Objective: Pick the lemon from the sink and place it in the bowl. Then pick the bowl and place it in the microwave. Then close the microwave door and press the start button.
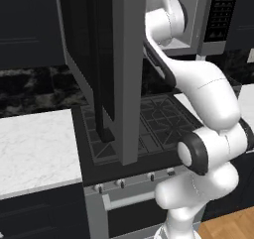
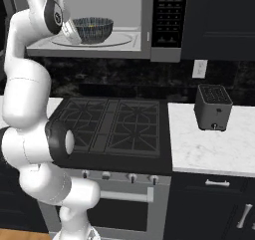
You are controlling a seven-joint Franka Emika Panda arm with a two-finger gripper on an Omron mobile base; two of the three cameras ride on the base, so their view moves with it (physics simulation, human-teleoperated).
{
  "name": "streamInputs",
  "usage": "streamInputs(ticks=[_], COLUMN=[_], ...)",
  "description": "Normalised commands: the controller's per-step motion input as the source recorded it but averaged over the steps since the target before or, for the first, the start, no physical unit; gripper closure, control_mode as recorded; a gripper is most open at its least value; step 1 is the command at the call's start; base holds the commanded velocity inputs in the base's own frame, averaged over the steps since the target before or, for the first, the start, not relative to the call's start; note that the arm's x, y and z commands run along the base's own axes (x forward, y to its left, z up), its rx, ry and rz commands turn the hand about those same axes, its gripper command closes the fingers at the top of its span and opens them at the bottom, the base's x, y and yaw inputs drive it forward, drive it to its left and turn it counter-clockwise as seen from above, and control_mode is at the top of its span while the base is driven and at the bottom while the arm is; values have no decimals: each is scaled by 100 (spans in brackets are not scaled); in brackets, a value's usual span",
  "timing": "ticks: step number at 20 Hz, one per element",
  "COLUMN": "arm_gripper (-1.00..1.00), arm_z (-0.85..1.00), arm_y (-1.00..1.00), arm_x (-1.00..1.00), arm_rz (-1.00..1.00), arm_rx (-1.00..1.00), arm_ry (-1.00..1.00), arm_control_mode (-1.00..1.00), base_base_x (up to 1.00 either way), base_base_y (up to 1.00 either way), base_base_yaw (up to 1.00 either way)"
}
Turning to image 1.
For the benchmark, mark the grey microwave oven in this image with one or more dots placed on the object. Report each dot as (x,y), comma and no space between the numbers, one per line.
(218,15)

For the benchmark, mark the dark blue base cupboard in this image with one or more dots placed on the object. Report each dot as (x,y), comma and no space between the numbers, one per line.
(238,186)
(43,215)

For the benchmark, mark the black gas hob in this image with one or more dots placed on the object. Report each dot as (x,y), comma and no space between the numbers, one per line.
(158,117)

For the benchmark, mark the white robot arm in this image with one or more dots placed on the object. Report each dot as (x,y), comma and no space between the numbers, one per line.
(211,97)

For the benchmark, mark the dark blue wall cupboard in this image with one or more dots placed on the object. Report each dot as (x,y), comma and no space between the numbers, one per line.
(241,15)
(29,24)

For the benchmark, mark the white wall socket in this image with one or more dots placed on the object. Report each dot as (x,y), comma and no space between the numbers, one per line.
(251,55)

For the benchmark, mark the grey hob knob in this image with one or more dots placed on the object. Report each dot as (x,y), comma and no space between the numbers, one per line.
(170,171)
(151,176)
(99,187)
(121,183)

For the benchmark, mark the dark grey microwave door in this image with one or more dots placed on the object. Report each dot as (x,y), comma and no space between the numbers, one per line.
(132,67)

